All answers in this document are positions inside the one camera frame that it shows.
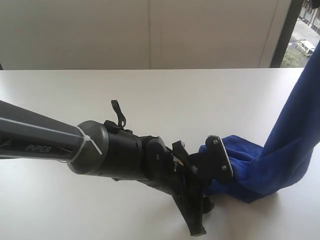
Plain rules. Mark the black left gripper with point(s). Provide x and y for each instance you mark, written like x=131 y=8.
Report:
x=169 y=171

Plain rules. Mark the blue microfiber towel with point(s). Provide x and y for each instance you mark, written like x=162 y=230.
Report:
x=260 y=171

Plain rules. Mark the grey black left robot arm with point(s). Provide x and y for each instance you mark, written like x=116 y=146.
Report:
x=106 y=150

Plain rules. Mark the white van outside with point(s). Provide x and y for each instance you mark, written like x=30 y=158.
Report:
x=306 y=47

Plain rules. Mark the dark window frame post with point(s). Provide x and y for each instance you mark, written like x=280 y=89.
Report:
x=286 y=33

